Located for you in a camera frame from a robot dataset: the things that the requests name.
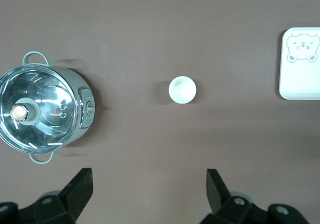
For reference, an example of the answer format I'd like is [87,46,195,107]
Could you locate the white bear print tray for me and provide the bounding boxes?
[278,27,320,101]

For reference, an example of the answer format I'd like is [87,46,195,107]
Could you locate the grey-green electric cooking pot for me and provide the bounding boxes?
[0,50,96,165]

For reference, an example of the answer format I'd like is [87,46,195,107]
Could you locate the white IKEA cup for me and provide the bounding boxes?
[168,75,198,105]

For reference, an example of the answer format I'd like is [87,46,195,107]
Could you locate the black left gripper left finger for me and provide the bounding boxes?
[0,168,95,224]

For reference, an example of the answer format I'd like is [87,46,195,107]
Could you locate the glass pot lid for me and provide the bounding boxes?
[0,65,79,154]

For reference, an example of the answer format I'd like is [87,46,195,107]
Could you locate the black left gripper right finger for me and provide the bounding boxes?
[199,168,307,224]

